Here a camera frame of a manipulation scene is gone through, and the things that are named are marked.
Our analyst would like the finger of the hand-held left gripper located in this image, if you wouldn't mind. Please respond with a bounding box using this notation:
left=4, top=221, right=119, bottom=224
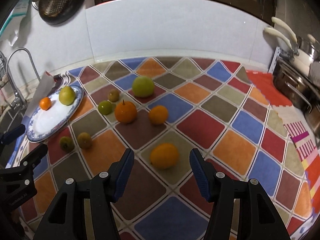
left=15, top=144, right=48, bottom=175
left=0, top=124, right=26, bottom=145

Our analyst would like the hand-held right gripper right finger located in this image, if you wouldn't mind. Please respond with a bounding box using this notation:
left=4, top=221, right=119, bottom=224
left=189, top=148, right=292, bottom=240

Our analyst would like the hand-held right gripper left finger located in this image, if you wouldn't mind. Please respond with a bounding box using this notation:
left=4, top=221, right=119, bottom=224
left=32, top=148, right=135, bottom=240

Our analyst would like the blue and white plate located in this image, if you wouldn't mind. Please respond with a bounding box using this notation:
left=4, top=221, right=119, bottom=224
left=26, top=85, right=84, bottom=143

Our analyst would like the large orange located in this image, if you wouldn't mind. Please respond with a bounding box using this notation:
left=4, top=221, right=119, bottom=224
left=150, top=143, right=179, bottom=169

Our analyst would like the brownish green plum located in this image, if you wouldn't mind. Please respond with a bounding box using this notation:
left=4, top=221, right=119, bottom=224
left=59, top=136, right=75, bottom=152
left=77, top=132, right=92, bottom=149
left=108, top=89, right=120, bottom=102

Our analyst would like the orange with stem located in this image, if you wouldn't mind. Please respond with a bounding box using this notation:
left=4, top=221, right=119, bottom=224
left=114, top=99, right=138, bottom=124

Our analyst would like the round orange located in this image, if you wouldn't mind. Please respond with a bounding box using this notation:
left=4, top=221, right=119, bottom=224
left=149, top=105, right=169, bottom=125

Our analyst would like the small green plum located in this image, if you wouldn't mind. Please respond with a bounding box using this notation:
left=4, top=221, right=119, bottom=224
left=98, top=100, right=113, bottom=116

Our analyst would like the large green apple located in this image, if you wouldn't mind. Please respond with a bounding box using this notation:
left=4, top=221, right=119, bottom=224
left=132, top=76, right=155, bottom=98

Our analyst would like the steel sink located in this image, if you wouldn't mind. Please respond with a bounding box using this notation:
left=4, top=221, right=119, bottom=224
left=0, top=104, right=28, bottom=165

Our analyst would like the small orange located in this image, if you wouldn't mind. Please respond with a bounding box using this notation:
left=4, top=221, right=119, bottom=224
left=39, top=97, right=52, bottom=111

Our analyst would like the colourful checked tablecloth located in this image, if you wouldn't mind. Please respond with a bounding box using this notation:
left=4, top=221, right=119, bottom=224
left=5, top=57, right=315, bottom=240

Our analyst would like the yellow-green apple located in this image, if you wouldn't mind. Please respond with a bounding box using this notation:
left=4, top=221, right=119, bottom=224
left=59, top=86, right=76, bottom=106

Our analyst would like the chrome gooseneck faucet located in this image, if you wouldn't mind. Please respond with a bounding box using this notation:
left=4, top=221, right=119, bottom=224
left=6, top=47, right=40, bottom=110

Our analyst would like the red patterned mat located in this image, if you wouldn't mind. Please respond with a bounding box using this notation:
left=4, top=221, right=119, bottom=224
left=246, top=71, right=320, bottom=214

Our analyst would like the teal and white bag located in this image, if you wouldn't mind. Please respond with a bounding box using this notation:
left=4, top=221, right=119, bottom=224
left=0, top=1, right=32, bottom=46

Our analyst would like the stainless steel pot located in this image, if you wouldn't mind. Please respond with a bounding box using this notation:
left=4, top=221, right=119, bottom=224
left=272, top=56, right=320, bottom=115

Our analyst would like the wire dish rack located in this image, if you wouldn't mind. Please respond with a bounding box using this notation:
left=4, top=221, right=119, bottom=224
left=0, top=51, right=13, bottom=92

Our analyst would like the perforated metal bracket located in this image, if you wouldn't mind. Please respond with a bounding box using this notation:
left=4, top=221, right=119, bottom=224
left=269, top=47, right=285, bottom=75

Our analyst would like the white-handled pan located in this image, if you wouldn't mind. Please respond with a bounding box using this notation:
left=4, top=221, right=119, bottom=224
left=271, top=17, right=320, bottom=55
left=264, top=27, right=313, bottom=65

